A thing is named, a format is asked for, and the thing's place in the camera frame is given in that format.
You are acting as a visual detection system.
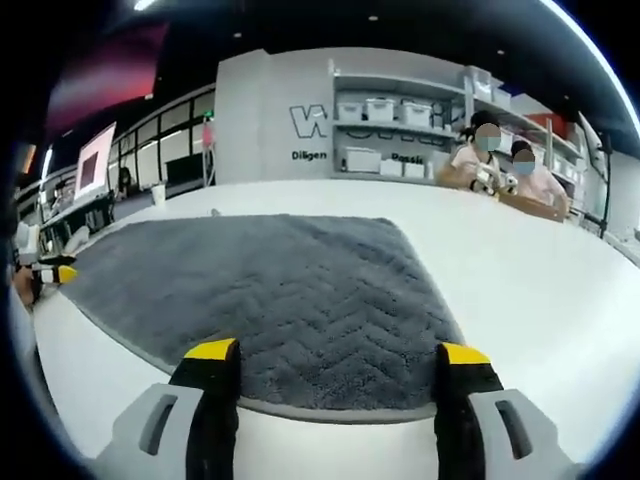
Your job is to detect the grey metal shelving rack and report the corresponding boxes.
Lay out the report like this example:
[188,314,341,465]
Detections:
[327,58,591,201]

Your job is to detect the wooden tray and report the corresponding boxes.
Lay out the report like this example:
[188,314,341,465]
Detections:
[492,192,569,224]

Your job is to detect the long ceiling light strip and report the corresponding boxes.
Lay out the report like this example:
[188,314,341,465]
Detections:
[539,0,640,136]

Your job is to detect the black display screen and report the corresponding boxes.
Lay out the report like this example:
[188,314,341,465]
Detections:
[165,155,206,186]

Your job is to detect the grey plush towel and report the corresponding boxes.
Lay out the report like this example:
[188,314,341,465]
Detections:
[63,213,464,412]

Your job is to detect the group of white storage bins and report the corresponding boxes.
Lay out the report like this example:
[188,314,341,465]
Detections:
[335,67,589,186]

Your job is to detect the computer monitor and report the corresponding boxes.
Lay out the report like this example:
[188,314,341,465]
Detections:
[73,121,117,204]

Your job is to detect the pink object on pole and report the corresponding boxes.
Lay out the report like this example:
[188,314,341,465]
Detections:
[199,119,217,186]

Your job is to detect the person's left hand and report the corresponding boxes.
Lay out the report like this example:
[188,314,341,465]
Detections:
[12,264,44,306]

